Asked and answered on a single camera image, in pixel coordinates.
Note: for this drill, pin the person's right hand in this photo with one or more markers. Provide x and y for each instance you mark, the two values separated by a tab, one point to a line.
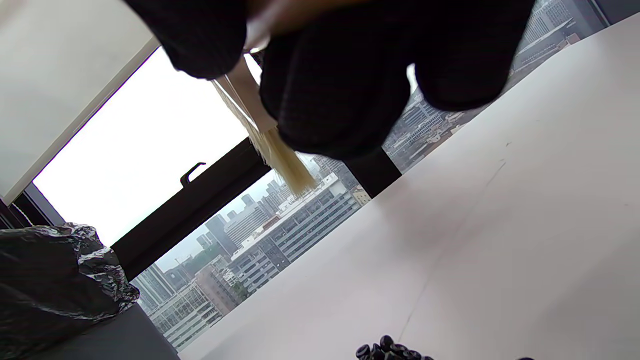
340	100

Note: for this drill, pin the pile of coffee beans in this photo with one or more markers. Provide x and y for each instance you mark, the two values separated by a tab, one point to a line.
386	342

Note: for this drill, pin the grey food waste bin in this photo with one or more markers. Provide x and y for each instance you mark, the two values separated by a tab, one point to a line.
125	340

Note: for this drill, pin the black plastic bin bag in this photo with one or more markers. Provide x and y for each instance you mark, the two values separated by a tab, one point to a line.
50	280

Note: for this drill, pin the white table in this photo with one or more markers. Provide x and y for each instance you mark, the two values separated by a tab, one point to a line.
500	250

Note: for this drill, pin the black window frame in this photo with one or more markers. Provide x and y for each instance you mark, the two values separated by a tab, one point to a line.
200	210

